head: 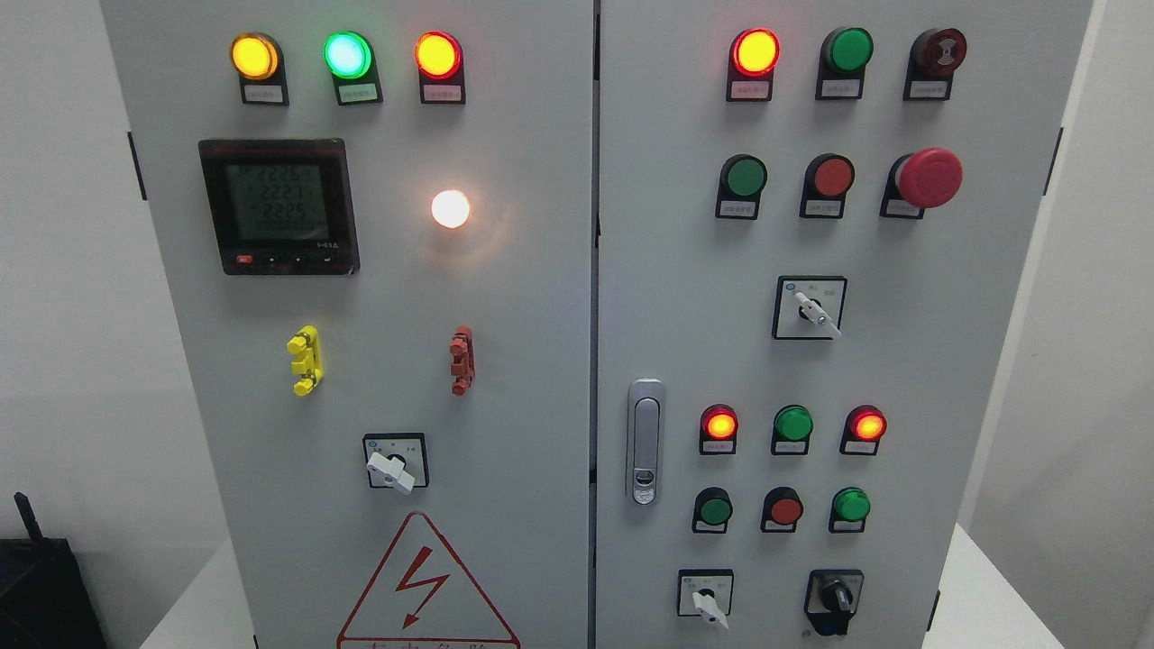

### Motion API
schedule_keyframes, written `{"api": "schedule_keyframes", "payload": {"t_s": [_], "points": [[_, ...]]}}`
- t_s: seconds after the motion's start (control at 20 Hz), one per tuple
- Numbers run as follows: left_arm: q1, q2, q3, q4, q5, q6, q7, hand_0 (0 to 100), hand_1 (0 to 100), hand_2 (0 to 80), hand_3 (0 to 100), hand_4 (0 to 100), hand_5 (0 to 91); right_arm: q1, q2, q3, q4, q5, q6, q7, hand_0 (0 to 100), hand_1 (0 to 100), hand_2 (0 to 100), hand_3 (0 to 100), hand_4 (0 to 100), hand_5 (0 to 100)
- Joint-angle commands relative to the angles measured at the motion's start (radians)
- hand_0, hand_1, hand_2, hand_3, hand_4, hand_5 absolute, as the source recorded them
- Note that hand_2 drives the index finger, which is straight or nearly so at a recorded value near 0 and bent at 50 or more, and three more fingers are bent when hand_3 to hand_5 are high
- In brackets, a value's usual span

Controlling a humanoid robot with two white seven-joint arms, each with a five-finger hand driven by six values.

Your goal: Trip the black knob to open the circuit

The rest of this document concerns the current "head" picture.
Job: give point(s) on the black knob selector switch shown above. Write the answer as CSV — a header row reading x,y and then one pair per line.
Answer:
x,y
831,600

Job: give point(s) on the red terminal block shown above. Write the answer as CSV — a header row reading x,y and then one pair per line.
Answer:
x,y
462,365

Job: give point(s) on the red lit indicator lower left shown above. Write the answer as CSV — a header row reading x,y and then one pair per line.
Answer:
x,y
717,433

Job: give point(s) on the white lit indicator lamp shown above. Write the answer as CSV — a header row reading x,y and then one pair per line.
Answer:
x,y
450,208

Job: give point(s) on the green push button upper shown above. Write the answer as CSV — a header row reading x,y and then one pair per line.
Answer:
x,y
741,182

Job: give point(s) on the green push button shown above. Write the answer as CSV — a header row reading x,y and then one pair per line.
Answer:
x,y
712,511
741,182

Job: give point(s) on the green push button lower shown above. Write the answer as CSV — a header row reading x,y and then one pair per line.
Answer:
x,y
712,511

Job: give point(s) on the grey left cabinet door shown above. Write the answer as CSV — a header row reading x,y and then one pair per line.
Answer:
x,y
509,461

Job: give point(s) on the grey cabinet door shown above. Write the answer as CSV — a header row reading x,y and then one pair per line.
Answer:
x,y
689,299
509,461

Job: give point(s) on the green indicator light lower middle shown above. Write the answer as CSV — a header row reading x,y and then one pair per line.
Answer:
x,y
791,434

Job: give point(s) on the grey right cabinet door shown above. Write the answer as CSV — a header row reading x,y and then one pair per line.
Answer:
x,y
689,299

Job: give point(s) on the yellow terminal block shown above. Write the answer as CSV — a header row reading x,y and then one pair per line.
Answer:
x,y
305,348

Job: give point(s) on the red push button lower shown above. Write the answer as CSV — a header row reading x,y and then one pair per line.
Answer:
x,y
782,509

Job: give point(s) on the red push button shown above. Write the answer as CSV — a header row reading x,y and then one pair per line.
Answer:
x,y
825,186
782,509

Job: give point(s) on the red push button upper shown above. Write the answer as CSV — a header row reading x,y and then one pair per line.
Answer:
x,y
825,186

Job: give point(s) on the red indicator light left door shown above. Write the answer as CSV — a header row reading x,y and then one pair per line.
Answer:
x,y
440,69

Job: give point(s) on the red indicator light lower right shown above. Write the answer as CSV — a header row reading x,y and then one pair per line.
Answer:
x,y
863,430

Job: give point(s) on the red high voltage warning sign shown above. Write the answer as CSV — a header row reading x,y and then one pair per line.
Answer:
x,y
421,595

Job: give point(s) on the black digital power meter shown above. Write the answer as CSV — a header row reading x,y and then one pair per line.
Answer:
x,y
281,206

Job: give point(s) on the red indicator light top right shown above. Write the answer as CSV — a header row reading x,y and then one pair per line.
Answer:
x,y
750,66

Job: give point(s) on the green indicator bottom right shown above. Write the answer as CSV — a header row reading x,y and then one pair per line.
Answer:
x,y
850,508

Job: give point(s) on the green lit indicator light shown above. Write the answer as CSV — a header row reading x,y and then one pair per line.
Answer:
x,y
352,65

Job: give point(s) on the red emergency stop button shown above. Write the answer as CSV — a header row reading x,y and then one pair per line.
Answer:
x,y
919,181

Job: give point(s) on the green indicator light top right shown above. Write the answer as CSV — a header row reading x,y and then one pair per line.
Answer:
x,y
844,55

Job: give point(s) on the yellow indicator light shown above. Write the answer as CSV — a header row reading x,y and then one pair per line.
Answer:
x,y
258,61

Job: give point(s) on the dark red buzzer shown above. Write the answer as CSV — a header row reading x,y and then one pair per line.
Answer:
x,y
934,57

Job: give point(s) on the black device with antenna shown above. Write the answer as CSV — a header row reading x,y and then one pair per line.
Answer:
x,y
44,603

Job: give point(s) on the silver door lock handle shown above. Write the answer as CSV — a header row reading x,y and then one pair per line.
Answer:
x,y
645,424

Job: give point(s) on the white selector switch left door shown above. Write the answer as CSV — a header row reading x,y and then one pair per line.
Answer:
x,y
396,461

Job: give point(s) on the white selector switch upper right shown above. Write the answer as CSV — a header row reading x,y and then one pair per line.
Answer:
x,y
808,307

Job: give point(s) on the white selector switch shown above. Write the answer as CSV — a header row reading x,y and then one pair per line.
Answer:
x,y
706,594
808,307

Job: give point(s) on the white selector switch bottom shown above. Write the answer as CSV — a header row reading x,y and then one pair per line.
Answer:
x,y
706,594

